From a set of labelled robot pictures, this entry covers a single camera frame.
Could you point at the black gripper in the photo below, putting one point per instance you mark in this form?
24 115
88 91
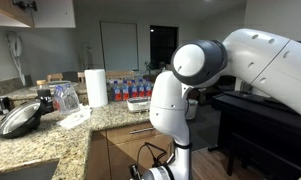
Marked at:
135 174

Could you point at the wooden drawer with steel handle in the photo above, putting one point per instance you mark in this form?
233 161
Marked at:
130 133

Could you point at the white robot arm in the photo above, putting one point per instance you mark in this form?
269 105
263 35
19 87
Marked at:
268 62

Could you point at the wooden cabinet door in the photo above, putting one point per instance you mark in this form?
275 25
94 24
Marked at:
123 155

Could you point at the white plastic container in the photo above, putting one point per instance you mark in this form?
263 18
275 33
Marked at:
138 104

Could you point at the white paper sheet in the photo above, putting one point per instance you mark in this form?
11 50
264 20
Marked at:
76 118

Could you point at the Fiji water bottle pack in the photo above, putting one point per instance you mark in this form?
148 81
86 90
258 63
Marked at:
121 90

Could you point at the grey waste bin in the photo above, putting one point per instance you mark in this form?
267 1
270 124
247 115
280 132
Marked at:
191 109

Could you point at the clear plastic bottle bag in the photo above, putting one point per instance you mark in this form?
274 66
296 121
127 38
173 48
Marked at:
65 99

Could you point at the white paper towel roll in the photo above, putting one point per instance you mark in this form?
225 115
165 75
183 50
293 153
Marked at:
96 87

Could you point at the dark jar with tan lid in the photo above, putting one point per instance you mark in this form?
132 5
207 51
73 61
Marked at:
44 93

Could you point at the black pot lid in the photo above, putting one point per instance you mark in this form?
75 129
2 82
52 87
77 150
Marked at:
22 120

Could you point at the black digital piano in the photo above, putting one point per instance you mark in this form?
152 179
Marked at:
260 131

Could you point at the white whiteboard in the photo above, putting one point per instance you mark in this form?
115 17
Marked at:
120 47

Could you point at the black coffee mug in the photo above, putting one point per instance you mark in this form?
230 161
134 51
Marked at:
5 105

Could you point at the upper wooden cabinet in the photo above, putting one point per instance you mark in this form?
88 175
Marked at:
13 16

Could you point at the white wall phone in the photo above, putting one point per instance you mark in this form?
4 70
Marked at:
15 48

